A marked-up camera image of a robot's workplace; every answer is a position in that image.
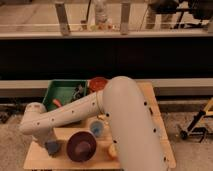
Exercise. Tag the left metal post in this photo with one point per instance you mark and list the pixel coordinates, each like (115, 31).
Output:
(62, 18)

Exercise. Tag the black office chair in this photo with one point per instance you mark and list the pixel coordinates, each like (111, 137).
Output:
(199, 9)

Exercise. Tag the blue sponge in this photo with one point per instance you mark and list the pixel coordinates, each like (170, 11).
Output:
(52, 147)

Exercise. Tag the clear plastic bottle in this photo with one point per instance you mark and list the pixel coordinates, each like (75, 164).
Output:
(101, 16)

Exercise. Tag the metal post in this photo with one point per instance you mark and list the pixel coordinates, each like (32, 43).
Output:
(62, 18)
(125, 13)

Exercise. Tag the yellow black stand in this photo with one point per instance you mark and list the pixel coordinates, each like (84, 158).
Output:
(199, 126)

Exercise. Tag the right metal post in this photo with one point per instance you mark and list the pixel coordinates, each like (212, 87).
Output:
(125, 13)

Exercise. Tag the orange-handled tool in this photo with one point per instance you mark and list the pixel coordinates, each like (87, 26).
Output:
(57, 103)

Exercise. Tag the yellow round object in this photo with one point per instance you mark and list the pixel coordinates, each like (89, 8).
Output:
(112, 152)

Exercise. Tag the small blue cup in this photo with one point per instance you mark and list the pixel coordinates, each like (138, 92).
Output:
(96, 127)

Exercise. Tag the dark maroon plate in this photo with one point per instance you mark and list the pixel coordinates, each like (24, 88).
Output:
(81, 146)

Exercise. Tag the red bowl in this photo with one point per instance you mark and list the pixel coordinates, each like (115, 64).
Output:
(97, 83)

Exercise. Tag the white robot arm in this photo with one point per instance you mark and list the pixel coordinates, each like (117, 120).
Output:
(135, 136)

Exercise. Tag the green plastic bin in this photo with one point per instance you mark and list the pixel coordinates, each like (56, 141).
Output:
(64, 92)

